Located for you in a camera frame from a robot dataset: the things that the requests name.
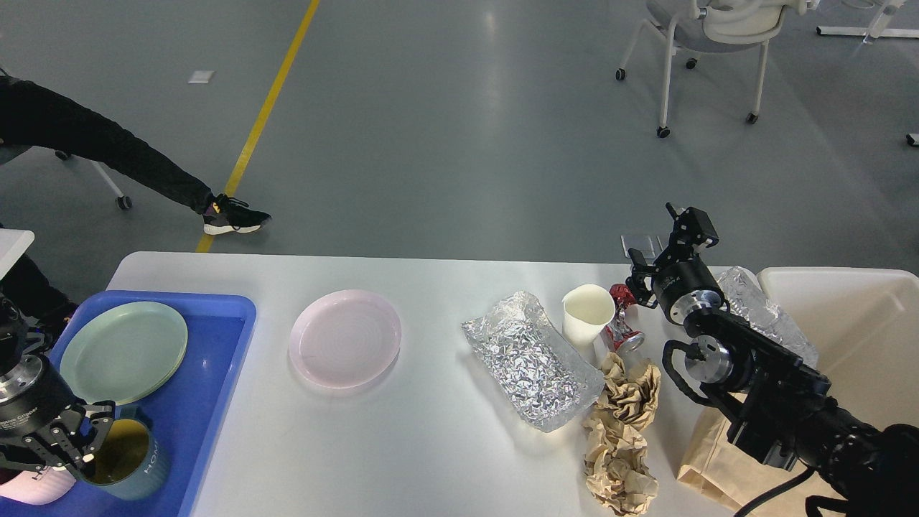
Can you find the white plastic bin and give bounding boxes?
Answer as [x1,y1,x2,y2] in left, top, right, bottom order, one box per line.
[757,267,918,429]

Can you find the dark green mug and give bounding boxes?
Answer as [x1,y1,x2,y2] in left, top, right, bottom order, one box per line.
[75,404,171,501]

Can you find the black sneaker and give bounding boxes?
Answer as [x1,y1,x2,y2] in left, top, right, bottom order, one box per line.
[202,194,271,236]

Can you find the crumpled brown paper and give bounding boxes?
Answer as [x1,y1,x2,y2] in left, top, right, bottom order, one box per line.
[595,351,662,431]
[584,410,659,516]

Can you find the person leg black trousers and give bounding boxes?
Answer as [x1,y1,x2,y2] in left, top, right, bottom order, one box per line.
[1,76,216,215]

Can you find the crushed red soda can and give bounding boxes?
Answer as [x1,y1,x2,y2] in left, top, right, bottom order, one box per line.
[601,284,645,354]

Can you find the white paper cup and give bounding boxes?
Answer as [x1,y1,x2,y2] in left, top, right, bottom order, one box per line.
[562,284,616,349]

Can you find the blue plastic tray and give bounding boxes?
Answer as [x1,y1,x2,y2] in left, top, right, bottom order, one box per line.
[1,290,256,516]

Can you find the white office chair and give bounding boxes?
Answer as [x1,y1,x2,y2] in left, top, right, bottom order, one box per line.
[615,1,818,139]

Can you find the upper crumpled brown paper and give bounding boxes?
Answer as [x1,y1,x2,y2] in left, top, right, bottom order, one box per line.
[595,351,662,431]

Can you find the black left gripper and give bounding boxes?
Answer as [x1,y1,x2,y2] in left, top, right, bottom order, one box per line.
[1,355,117,473]

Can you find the brown paper bag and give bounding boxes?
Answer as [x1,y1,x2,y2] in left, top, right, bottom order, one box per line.
[677,408,841,516]

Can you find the clear plastic bag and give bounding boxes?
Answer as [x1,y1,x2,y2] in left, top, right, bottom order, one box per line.
[717,267,818,368]

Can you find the white stand base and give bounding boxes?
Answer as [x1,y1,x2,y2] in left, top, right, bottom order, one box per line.
[815,1,918,44]

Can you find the white paper scrap on floor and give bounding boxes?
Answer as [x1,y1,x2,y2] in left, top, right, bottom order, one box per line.
[187,70,215,85]

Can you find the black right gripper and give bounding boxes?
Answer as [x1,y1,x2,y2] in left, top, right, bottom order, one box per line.
[625,202,724,326]

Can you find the green plate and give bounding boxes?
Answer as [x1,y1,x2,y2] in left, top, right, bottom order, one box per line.
[58,301,188,405]

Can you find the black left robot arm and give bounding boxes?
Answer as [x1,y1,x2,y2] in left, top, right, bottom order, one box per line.
[1,298,115,479]

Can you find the pink HOME mug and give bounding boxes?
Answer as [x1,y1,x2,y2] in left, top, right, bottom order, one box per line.
[1,467,77,506]

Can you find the crumpled silver foil bag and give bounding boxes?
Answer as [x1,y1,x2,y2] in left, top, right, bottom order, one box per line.
[460,291,606,433]

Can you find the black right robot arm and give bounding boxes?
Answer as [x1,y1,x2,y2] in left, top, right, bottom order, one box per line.
[625,203,918,516]

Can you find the lower crumpled brown paper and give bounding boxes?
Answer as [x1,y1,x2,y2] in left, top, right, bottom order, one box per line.
[584,410,659,516]

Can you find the pink plate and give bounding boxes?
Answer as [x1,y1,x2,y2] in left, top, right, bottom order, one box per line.
[286,290,403,389]

